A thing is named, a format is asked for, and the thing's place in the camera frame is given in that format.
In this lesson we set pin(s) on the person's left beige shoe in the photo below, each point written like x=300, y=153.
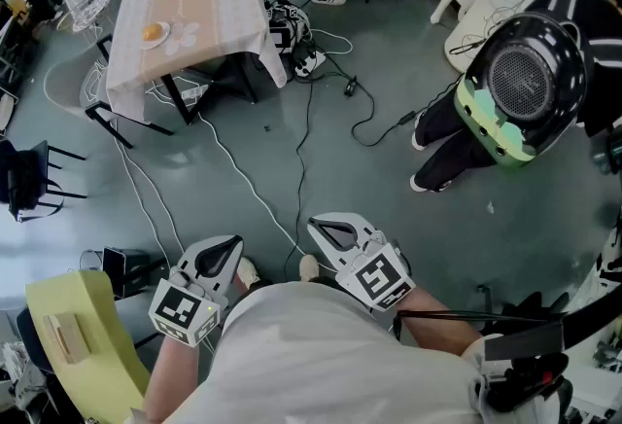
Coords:
x=247, y=272

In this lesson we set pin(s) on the clear plastic chair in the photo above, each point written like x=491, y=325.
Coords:
x=68, y=81

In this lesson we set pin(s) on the yellow-green chair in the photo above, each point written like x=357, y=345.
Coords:
x=102, y=363

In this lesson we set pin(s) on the white round stool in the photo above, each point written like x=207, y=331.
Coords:
x=461, y=47

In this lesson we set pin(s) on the brown egg-shaped bread roll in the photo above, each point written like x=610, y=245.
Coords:
x=152, y=32

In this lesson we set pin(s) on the person's right forearm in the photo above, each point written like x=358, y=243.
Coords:
x=437, y=320

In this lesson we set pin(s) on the black and white electronic equipment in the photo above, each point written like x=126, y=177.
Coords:
x=286, y=23

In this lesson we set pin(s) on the black power adapter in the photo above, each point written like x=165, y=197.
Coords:
x=351, y=86

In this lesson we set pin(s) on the black device with red button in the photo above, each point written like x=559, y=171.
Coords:
x=525, y=378

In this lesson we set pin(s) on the black chair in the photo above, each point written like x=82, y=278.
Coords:
x=24, y=179

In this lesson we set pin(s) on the black and green hard-shell backpack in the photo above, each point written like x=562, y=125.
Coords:
x=525, y=77

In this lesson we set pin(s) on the white power strip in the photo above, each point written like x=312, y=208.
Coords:
x=308, y=62

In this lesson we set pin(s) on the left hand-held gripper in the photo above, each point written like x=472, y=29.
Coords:
x=182, y=310

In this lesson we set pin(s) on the wooden block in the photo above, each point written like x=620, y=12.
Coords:
x=68, y=337

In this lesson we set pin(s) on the person's right beige shoe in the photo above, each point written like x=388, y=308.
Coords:
x=308, y=266

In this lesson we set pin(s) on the black table frame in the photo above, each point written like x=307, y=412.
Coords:
x=177, y=101

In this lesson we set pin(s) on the person's white shirt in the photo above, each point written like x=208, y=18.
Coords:
x=316, y=354

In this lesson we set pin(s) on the person's beige shoe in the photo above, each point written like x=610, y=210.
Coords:
x=308, y=266
x=247, y=272

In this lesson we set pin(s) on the white paper scrap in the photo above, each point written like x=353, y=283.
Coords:
x=490, y=207

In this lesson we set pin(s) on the person's left forearm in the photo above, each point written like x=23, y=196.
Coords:
x=170, y=378

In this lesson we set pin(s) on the small black box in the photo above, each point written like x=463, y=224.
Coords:
x=126, y=266

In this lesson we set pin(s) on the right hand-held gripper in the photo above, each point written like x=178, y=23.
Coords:
x=376, y=278

